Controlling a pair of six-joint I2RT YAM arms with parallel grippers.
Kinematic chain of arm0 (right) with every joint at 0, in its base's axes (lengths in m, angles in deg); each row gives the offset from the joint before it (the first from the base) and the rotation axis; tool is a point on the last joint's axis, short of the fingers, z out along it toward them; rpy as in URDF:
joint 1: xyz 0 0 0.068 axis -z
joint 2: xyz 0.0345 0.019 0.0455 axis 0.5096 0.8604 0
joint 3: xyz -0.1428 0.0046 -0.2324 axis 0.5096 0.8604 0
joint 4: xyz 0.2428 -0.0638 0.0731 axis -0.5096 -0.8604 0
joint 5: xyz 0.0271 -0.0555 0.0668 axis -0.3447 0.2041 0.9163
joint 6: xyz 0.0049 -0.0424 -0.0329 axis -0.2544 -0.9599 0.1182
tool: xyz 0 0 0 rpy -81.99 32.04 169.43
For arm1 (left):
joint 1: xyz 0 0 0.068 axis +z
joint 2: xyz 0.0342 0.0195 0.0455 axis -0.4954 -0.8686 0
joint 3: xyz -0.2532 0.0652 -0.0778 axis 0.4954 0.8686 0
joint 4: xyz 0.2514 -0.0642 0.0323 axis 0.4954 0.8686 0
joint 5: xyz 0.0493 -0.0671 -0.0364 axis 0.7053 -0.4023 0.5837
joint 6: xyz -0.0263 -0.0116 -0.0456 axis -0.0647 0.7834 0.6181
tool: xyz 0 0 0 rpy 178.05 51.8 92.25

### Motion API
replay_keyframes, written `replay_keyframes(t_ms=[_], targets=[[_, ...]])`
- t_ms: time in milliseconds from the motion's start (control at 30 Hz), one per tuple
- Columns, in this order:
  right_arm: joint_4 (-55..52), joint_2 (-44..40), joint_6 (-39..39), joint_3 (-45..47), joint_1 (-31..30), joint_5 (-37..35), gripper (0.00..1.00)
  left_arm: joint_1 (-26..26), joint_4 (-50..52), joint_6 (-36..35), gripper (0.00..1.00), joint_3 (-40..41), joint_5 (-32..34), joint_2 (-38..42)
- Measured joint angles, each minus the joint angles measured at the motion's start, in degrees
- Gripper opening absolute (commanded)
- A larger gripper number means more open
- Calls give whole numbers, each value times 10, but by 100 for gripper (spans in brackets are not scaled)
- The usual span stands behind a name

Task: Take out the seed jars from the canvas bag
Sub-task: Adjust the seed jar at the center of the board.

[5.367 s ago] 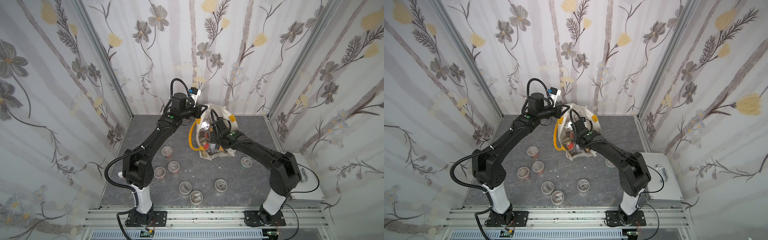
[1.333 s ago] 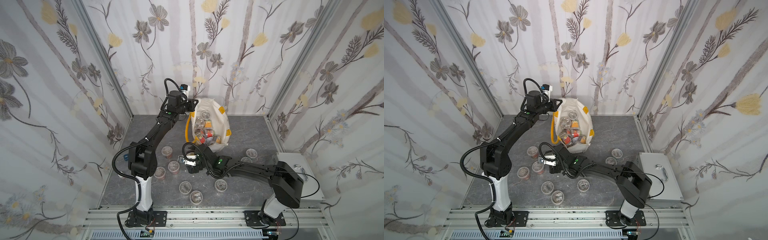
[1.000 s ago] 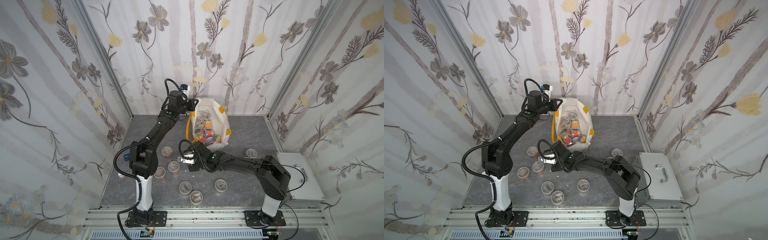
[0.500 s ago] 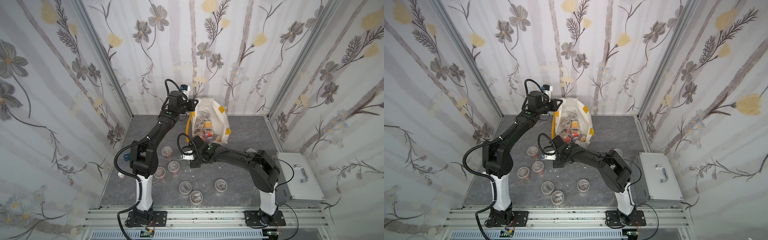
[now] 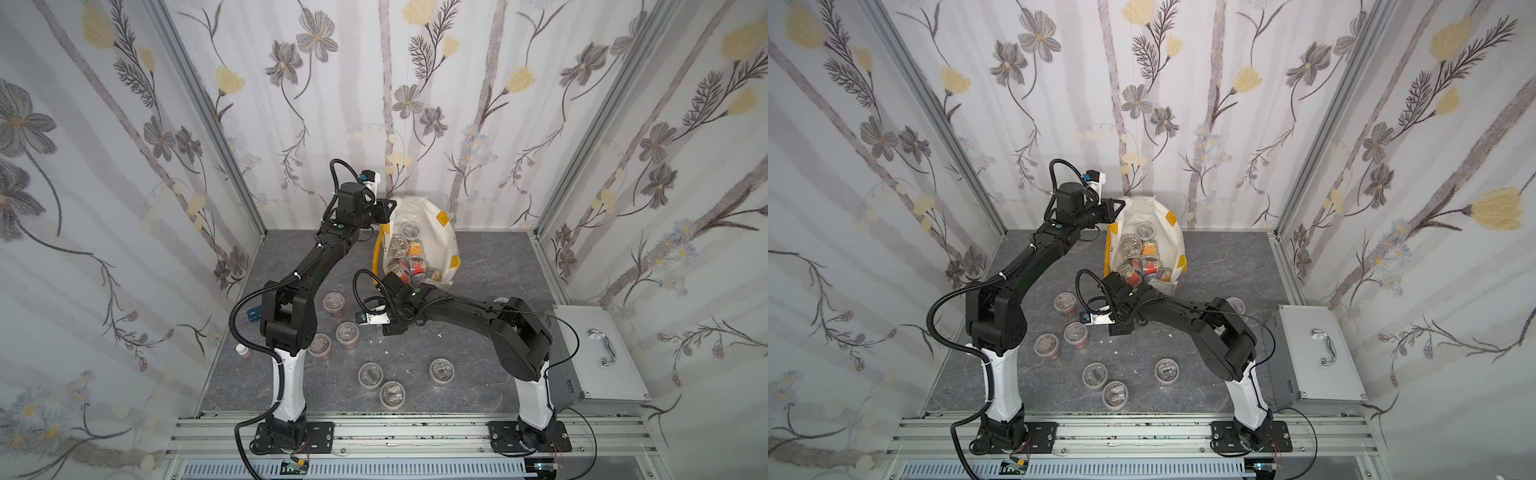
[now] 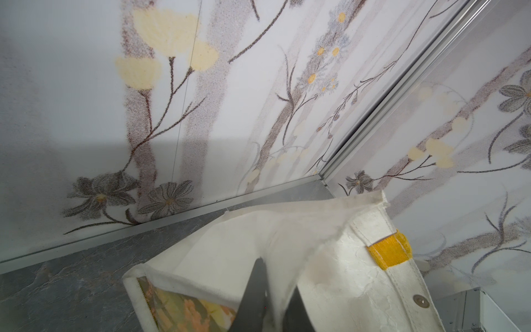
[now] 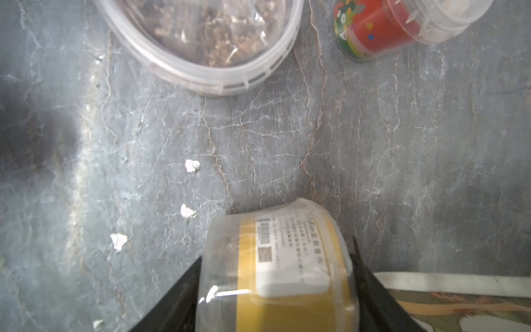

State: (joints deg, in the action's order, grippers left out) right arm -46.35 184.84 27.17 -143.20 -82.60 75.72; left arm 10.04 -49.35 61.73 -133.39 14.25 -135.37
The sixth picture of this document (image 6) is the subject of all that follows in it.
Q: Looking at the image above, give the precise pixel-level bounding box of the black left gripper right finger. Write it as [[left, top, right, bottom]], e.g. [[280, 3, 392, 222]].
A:
[[283, 287, 315, 332]]

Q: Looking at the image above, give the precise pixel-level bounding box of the silver metal case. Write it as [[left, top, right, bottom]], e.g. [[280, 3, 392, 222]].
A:
[[434, 288, 521, 332]]

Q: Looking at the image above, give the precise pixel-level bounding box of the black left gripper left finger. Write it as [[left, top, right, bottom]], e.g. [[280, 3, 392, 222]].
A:
[[229, 258, 268, 332]]

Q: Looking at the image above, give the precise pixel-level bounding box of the white canvas tote bag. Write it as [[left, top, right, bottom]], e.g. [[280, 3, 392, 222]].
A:
[[123, 191, 443, 331]]

